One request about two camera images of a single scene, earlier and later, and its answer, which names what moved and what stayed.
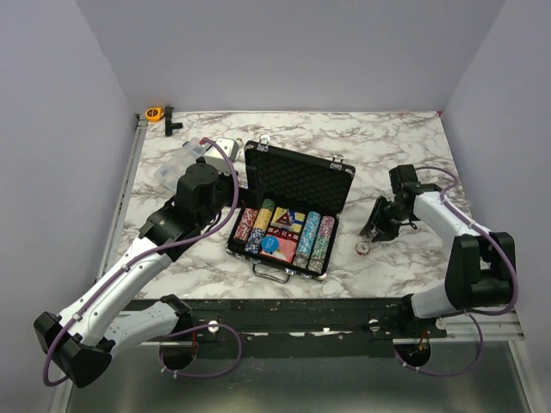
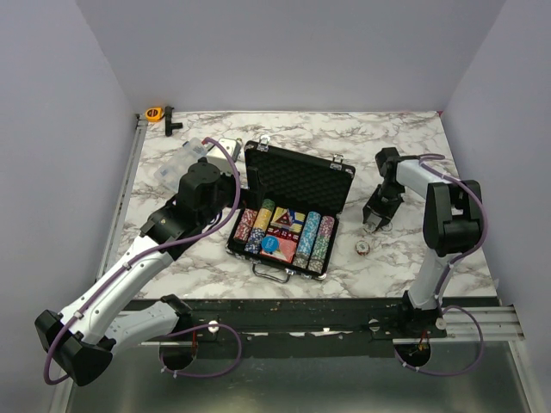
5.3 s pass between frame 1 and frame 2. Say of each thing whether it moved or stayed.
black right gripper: moved
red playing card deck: stayed
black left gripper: stayed
